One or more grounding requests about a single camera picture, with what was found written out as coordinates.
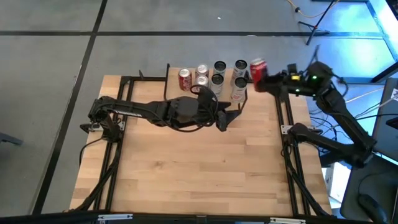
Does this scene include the dark grey chair leg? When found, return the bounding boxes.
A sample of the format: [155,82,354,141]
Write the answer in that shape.
[0,132,24,147]

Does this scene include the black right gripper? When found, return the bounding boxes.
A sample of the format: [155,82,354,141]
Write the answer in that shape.
[254,63,312,96]

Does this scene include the white box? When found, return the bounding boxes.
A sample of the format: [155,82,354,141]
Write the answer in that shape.
[322,161,352,205]

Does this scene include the black front rail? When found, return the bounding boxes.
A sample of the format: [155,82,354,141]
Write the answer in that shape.
[0,208,369,224]

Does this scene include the black aluminium table frame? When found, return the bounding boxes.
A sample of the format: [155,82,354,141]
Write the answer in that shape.
[68,70,338,218]

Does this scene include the red cola can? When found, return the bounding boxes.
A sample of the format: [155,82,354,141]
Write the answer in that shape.
[249,57,269,93]
[177,68,193,92]

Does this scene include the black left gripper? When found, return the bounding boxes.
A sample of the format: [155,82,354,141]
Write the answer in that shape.
[197,86,243,132]

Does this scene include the grey monitor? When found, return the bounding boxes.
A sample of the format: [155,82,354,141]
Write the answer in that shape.
[371,77,398,162]

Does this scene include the black desk base bar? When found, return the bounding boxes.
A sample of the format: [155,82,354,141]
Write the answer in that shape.
[338,62,398,85]

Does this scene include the white cable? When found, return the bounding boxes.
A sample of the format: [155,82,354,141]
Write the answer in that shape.
[345,88,398,106]

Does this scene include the black tripod stand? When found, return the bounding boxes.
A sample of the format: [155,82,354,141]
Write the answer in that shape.
[297,0,340,47]

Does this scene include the black floor cables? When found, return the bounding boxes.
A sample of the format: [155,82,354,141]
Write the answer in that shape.
[309,101,398,156]

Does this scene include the silver metal bracket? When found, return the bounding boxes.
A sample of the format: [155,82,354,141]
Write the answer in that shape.
[269,217,307,224]
[97,213,134,222]

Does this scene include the yellow cable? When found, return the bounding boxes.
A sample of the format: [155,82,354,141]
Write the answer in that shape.
[287,0,340,19]

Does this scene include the dark grey side desk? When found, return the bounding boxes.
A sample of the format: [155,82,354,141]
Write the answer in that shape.
[339,147,398,222]

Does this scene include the tall slim Celsius can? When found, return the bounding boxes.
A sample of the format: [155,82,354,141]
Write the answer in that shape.
[231,59,249,86]
[213,60,228,77]
[229,76,249,103]
[210,73,226,100]

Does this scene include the black computer mouse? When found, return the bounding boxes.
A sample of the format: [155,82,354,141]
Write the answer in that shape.
[357,194,389,224]

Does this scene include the wooden shelf with black frame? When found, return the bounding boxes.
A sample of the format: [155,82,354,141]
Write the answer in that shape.
[163,63,249,114]

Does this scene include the black mouse pad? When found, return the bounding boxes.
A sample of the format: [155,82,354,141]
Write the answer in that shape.
[357,172,398,220]

